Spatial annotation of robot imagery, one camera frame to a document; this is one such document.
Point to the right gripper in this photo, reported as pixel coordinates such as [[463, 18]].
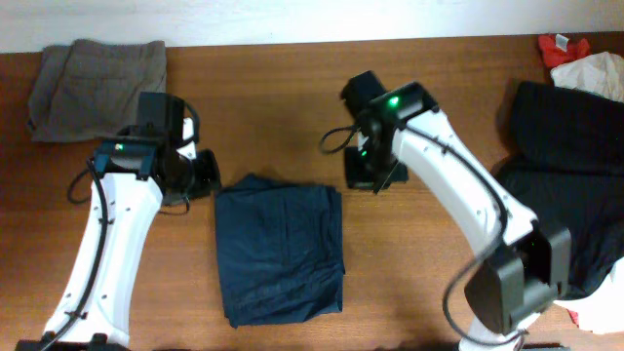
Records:
[[361, 172]]

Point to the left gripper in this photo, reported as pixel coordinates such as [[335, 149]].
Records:
[[206, 174]]

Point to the navy blue shorts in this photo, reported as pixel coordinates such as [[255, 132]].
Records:
[[279, 249]]

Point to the black shorts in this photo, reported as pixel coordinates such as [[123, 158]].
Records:
[[568, 130]]

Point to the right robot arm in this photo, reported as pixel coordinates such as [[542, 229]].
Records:
[[520, 264]]

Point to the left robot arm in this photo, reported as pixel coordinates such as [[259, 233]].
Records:
[[134, 175]]

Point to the folded grey shorts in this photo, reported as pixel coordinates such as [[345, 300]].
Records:
[[89, 89]]

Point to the black shirt white stripe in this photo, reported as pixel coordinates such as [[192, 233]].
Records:
[[588, 203]]

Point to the red cloth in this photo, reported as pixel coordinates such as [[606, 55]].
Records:
[[556, 49]]

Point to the white cloth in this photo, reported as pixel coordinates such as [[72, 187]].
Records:
[[599, 74]]

